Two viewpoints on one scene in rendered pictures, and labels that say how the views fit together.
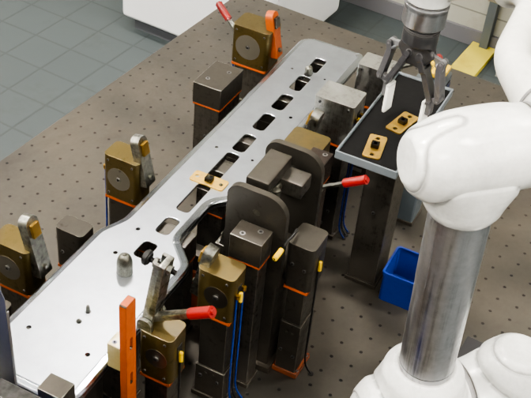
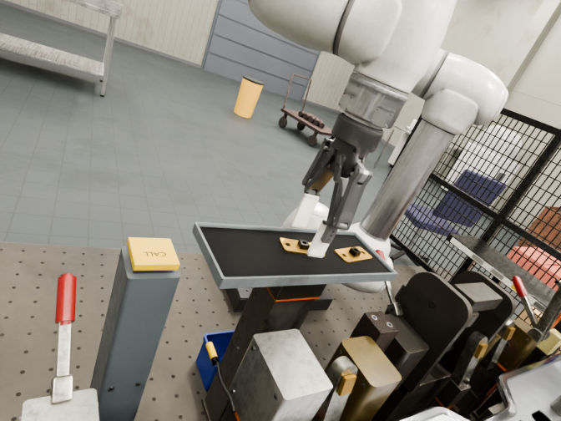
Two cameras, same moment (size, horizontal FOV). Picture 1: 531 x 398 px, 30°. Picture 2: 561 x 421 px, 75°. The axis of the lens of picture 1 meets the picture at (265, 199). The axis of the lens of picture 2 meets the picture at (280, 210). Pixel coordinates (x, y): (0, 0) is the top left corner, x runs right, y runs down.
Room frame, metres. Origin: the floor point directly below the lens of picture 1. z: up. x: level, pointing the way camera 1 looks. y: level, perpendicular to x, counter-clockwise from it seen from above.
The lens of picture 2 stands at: (2.33, -0.05, 1.47)
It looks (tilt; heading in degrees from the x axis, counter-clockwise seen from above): 24 degrees down; 209
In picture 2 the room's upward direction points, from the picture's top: 23 degrees clockwise
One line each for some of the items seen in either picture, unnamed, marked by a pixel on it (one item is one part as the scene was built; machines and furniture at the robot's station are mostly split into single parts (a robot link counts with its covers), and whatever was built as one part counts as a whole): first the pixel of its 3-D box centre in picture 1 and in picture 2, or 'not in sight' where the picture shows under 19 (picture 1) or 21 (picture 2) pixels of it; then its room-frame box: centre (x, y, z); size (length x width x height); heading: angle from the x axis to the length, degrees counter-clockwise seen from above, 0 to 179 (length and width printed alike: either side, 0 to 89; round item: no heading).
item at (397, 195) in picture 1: (380, 202); (259, 344); (1.80, -0.27, 0.92); 0.10 x 0.08 x 0.45; 157
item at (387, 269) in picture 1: (406, 279); (224, 359); (1.74, -0.36, 0.75); 0.11 x 0.10 x 0.09; 157
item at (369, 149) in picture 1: (374, 144); (354, 252); (1.69, -0.22, 1.17); 0.08 x 0.04 x 0.01; 166
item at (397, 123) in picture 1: (402, 121); (303, 245); (1.79, -0.28, 1.17); 0.08 x 0.04 x 0.01; 146
